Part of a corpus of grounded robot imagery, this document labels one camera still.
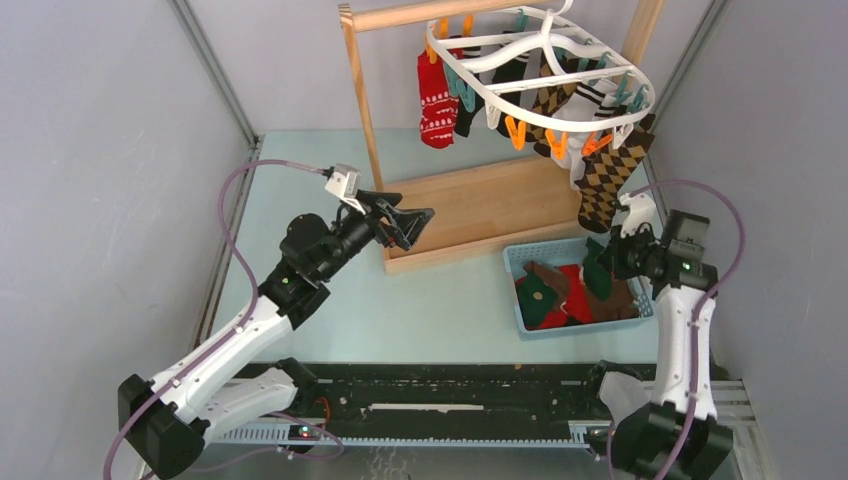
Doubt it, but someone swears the red patterned sock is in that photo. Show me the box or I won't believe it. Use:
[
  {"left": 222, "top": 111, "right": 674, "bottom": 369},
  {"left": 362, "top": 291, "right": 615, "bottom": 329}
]
[{"left": 417, "top": 51, "right": 459, "bottom": 149}]

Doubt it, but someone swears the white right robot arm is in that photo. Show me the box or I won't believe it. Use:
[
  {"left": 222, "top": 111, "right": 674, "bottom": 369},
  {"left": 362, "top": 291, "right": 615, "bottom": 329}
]
[{"left": 581, "top": 210, "right": 733, "bottom": 479}]

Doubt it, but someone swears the light blue plastic basket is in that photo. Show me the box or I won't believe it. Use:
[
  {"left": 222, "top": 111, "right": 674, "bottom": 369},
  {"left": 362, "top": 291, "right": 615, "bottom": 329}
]
[{"left": 503, "top": 235, "right": 654, "bottom": 337}]

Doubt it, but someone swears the white sock with black stripes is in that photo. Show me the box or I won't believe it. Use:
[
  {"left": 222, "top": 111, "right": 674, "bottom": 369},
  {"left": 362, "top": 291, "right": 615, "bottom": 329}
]
[{"left": 553, "top": 83, "right": 607, "bottom": 155}]

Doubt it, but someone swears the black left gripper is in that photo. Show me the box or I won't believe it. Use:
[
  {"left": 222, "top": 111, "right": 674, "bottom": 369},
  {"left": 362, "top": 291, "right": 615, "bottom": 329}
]
[{"left": 316, "top": 189, "right": 433, "bottom": 281}]

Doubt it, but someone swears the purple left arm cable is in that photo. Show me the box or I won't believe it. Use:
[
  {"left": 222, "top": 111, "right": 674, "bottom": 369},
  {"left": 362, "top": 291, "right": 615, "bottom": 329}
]
[{"left": 102, "top": 158, "right": 333, "bottom": 480}]

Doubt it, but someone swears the red sock in basket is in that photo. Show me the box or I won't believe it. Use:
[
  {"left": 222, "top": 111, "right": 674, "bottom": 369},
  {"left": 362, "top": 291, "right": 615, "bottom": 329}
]
[{"left": 536, "top": 264, "right": 593, "bottom": 330}]

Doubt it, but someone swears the wooden hanger stand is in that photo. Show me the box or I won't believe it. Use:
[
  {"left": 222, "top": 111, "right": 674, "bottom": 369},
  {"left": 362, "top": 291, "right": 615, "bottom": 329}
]
[{"left": 338, "top": 1, "right": 663, "bottom": 274}]

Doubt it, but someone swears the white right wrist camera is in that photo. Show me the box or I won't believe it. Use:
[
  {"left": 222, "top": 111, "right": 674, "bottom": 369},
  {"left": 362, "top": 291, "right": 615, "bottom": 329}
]
[{"left": 618, "top": 193, "right": 657, "bottom": 238}]

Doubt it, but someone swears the white oval clip hanger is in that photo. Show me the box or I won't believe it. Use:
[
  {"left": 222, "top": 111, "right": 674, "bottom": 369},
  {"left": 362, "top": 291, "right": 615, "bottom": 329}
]
[{"left": 423, "top": 0, "right": 657, "bottom": 134}]

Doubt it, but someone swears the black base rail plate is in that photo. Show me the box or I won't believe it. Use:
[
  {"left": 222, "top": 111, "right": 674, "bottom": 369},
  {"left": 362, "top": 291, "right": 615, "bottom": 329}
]
[{"left": 254, "top": 361, "right": 657, "bottom": 444}]

